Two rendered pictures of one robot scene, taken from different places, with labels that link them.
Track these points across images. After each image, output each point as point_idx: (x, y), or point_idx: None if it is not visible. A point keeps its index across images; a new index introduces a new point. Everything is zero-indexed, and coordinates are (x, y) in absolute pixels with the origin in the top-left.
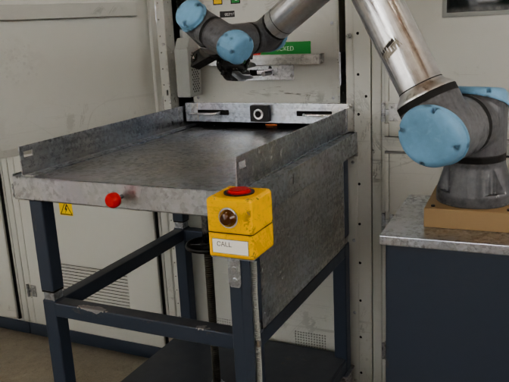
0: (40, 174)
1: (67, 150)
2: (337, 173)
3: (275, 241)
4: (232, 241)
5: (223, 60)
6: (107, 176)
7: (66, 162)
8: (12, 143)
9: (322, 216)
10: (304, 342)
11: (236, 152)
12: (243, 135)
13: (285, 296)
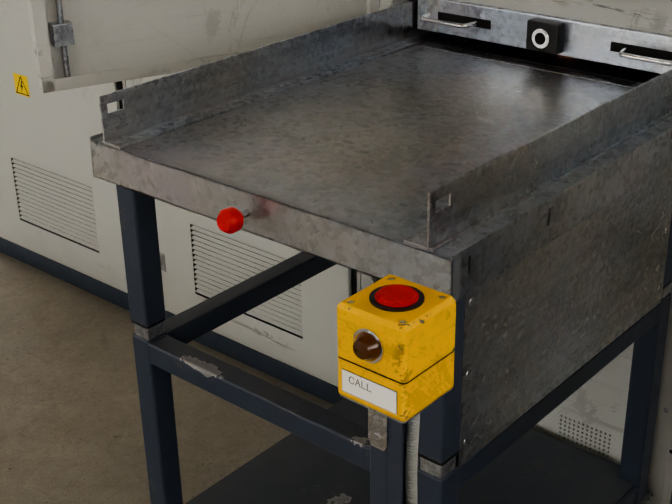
0: (132, 144)
1: (187, 96)
2: (660, 180)
3: (501, 322)
4: (373, 384)
5: None
6: (233, 168)
7: (182, 117)
8: (113, 58)
9: (614, 261)
10: (574, 436)
11: (472, 131)
12: (505, 78)
13: (513, 408)
